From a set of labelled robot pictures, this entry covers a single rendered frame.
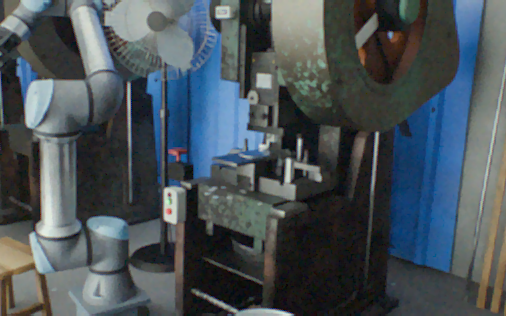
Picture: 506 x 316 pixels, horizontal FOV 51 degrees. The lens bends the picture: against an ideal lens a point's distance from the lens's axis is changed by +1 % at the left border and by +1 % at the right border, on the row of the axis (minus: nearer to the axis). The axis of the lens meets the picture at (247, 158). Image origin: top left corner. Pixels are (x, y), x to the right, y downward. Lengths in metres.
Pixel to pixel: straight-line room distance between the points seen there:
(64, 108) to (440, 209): 2.21
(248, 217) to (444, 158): 1.37
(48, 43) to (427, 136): 2.06
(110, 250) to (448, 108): 1.99
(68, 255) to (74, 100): 0.43
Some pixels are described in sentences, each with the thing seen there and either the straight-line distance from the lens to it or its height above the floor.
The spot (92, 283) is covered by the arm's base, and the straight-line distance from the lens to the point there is 1.61.
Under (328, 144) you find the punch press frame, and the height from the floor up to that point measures 0.81.
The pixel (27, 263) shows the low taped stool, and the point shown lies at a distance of 2.26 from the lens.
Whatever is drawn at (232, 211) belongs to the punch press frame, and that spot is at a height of 0.57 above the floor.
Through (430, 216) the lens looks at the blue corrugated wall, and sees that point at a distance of 3.08.
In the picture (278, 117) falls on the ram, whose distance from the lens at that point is 2.00.
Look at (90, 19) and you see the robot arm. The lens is 1.62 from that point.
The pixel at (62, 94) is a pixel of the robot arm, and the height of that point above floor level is 1.06.
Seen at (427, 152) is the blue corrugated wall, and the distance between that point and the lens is 2.99.
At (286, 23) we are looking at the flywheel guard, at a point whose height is 1.26.
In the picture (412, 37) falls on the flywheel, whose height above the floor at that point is 1.24.
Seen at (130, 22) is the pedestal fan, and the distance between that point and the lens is 2.72.
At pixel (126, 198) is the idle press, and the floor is 0.17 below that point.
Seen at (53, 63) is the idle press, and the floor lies 1.07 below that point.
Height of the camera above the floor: 1.19
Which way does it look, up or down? 12 degrees down
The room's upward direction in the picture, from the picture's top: 2 degrees clockwise
